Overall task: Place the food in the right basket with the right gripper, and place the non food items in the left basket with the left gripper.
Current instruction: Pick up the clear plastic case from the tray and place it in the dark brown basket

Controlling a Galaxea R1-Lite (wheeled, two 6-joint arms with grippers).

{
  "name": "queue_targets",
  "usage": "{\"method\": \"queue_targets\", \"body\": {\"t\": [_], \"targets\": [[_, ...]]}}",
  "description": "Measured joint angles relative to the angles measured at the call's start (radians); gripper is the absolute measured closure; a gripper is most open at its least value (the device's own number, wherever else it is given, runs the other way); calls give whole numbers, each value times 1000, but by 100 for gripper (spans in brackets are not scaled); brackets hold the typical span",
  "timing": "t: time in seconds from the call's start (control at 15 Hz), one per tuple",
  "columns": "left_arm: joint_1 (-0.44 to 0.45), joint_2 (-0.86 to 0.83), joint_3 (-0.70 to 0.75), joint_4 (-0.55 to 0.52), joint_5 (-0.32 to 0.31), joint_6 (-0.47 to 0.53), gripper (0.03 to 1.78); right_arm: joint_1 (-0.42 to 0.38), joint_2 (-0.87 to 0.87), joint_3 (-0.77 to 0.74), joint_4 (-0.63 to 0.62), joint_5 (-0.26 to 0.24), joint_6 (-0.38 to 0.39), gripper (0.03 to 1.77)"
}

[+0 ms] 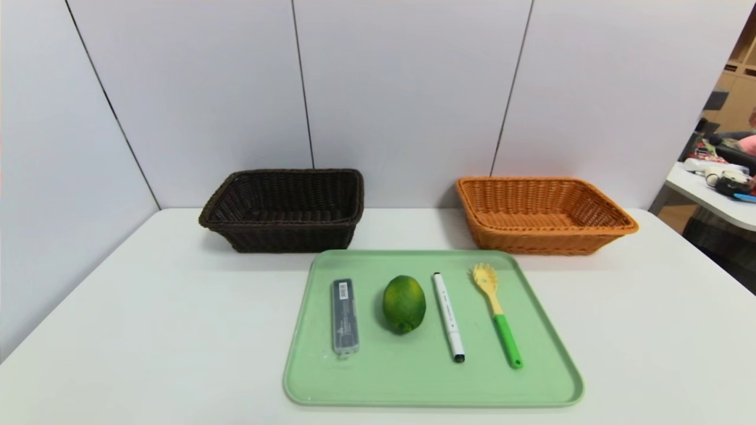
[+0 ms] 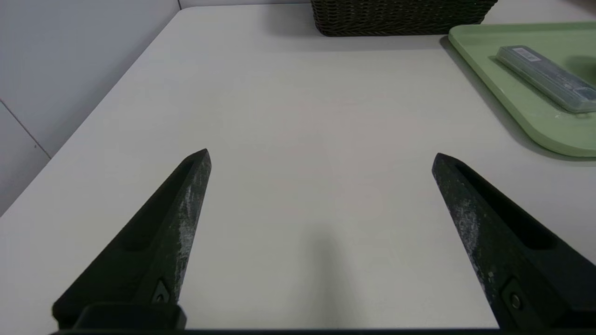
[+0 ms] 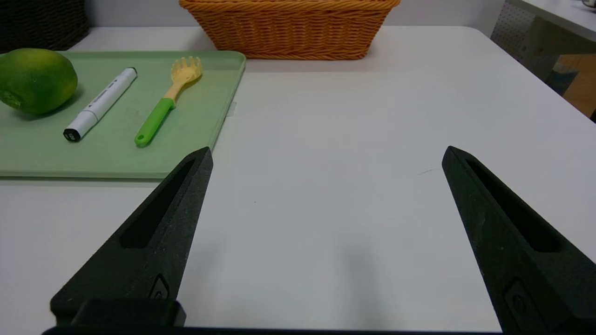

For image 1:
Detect green lime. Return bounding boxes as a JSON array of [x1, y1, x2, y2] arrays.
[[382, 275, 427, 335]]

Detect person in pink shirt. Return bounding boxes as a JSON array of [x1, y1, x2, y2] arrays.
[[738, 106, 756, 157]]

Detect wooden shelf unit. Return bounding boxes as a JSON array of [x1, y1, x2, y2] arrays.
[[703, 24, 756, 133]]

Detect orange wicker basket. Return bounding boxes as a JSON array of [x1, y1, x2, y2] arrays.
[[455, 176, 640, 256]]

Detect light green plastic tray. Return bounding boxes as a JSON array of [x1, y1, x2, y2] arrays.
[[282, 249, 585, 408]]

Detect grey transparent pencil lead case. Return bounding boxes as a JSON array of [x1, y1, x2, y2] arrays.
[[332, 279, 360, 356]]

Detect dark brown wicker basket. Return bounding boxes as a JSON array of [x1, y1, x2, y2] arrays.
[[198, 169, 365, 254]]

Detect white marker pen black cap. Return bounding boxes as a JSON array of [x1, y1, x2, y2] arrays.
[[432, 272, 466, 363]]

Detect yellow pasta spoon green handle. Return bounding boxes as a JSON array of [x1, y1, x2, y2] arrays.
[[471, 263, 524, 370]]

